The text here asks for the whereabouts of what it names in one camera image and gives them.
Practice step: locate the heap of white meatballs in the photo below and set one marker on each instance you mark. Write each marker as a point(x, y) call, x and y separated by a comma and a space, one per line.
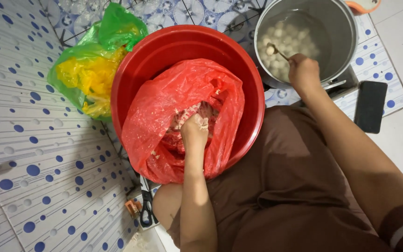
point(287, 42)

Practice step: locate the red plastic bag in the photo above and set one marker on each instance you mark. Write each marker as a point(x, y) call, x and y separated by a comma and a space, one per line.
point(159, 101)

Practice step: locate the metal spoon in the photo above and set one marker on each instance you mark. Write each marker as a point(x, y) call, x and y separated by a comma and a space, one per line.
point(275, 50)

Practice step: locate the person's left hand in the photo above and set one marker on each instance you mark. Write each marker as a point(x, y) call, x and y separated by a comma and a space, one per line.
point(193, 132)

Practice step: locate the green plastic bag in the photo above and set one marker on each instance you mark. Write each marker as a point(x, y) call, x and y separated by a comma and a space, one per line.
point(117, 31)

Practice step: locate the red plastic basin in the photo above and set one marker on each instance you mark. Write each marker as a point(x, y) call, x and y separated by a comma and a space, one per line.
point(173, 52)

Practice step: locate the gas stove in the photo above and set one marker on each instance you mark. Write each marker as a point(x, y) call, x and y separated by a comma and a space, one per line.
point(334, 85)

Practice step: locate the person's brown clothing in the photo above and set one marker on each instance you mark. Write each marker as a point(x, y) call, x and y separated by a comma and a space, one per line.
point(285, 182)

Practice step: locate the person's right hand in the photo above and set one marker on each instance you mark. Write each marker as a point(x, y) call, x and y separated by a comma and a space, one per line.
point(303, 72)

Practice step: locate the large metal pot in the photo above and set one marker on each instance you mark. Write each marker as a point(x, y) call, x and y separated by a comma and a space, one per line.
point(331, 31)

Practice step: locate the person's left fingers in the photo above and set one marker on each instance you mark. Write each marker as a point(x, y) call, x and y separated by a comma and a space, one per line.
point(197, 120)

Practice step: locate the pink minced meat paste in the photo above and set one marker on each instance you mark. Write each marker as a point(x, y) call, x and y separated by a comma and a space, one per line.
point(187, 117)

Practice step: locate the black smartphone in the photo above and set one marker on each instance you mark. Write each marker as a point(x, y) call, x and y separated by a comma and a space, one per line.
point(370, 106)

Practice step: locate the orange white plastic container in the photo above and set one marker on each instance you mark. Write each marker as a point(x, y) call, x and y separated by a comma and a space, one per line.
point(362, 5)

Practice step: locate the person's right fingers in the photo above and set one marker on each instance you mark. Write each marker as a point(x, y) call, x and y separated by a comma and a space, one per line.
point(296, 60)

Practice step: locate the yellow plastic bag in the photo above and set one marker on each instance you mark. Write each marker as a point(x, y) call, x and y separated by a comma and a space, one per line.
point(89, 77)

